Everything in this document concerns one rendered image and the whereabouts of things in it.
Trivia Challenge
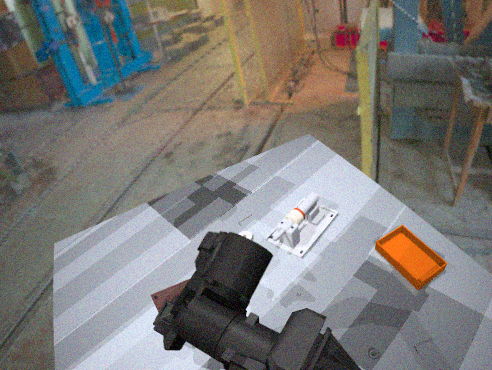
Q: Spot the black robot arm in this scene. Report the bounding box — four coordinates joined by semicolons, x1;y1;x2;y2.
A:
152;231;273;370

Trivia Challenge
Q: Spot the orange rectangular tray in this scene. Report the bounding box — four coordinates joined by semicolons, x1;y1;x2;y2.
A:
375;224;447;290

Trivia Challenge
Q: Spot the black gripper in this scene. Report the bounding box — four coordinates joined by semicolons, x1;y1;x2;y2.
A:
214;308;361;370

